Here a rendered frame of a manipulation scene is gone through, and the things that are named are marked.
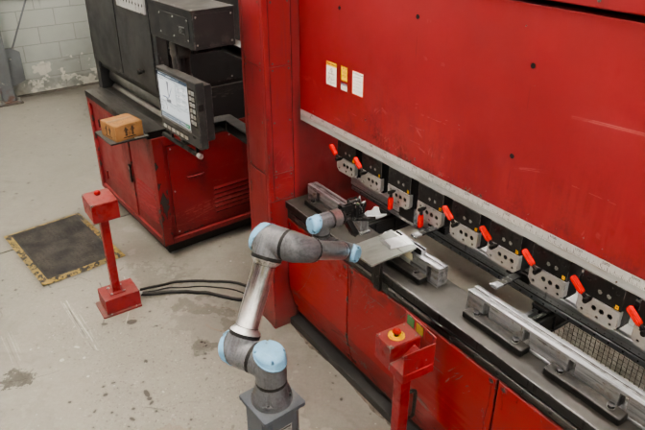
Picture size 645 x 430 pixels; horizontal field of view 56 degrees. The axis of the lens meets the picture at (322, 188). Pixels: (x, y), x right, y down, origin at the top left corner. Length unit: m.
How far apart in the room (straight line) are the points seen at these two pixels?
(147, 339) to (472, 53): 2.63
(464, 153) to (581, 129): 0.52
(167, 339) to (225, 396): 0.63
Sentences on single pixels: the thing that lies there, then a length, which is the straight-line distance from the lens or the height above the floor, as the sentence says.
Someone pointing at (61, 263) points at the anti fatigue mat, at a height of 0.02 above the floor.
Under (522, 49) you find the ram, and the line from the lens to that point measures 2.16.
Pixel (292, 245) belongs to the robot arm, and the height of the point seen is 1.33.
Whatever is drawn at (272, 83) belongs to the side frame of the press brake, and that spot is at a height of 1.57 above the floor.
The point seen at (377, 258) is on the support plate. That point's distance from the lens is 2.72.
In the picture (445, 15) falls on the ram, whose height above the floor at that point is 2.05.
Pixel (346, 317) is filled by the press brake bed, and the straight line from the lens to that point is 3.29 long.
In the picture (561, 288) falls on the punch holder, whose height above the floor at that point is 1.23.
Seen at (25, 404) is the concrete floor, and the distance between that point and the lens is 3.79.
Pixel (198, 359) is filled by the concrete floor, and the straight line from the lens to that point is 3.77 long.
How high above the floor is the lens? 2.47
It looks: 26 degrees down
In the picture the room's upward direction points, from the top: straight up
